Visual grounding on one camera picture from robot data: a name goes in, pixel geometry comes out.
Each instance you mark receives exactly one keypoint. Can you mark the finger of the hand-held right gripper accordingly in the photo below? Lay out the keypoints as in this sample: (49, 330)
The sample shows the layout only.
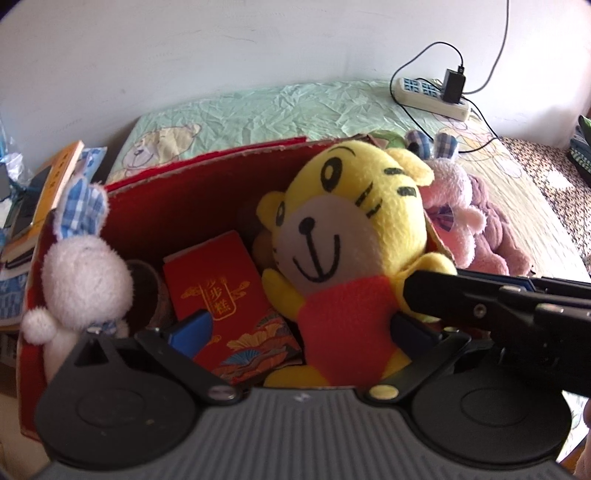
(443, 295)
(503, 279)

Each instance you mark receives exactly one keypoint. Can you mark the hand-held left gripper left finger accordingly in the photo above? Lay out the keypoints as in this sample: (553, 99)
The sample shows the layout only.
(191, 330)

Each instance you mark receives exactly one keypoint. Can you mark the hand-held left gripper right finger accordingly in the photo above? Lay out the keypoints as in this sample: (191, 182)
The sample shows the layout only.
(411, 334)

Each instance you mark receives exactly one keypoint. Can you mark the yellow tiger plush toy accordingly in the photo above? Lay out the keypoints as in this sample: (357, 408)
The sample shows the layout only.
(346, 207)

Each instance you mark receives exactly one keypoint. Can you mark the red cardboard box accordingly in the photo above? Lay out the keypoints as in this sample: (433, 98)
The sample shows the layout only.
(184, 194)

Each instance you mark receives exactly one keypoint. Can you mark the purple plush toy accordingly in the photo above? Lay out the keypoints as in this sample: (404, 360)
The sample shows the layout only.
(498, 230)

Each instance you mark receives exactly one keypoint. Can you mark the brown round container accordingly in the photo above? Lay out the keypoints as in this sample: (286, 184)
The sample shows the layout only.
(147, 286)

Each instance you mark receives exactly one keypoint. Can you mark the red patterned gift box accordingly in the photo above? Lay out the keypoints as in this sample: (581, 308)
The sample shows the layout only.
(217, 272)

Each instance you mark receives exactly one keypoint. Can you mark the brown patterned blanket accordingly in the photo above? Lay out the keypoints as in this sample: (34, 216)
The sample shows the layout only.
(554, 184)

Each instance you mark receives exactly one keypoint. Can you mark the pink rabbit plush toy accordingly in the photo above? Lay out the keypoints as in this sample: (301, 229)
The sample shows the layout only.
(450, 184)

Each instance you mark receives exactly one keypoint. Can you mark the white rabbit plush toy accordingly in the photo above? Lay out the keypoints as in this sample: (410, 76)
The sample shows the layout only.
(83, 277)

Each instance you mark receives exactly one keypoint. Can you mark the folded clothes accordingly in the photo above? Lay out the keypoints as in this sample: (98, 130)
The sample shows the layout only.
(581, 143)

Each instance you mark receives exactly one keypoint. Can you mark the stack of books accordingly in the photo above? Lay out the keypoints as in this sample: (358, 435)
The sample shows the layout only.
(18, 251)

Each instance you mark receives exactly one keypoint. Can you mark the blue patterned cloth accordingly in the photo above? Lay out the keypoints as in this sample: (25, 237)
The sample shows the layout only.
(92, 161)

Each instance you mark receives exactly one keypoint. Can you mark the black charger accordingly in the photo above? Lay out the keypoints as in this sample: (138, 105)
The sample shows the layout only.
(454, 85)

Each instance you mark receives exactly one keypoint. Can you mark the white power strip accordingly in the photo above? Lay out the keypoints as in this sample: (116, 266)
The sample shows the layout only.
(415, 94)

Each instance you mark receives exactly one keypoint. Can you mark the green printed bed sheet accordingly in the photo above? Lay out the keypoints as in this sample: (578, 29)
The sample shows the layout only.
(277, 110)

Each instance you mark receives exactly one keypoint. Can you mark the clear plastic bag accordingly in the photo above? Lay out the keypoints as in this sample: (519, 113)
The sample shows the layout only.
(11, 166)

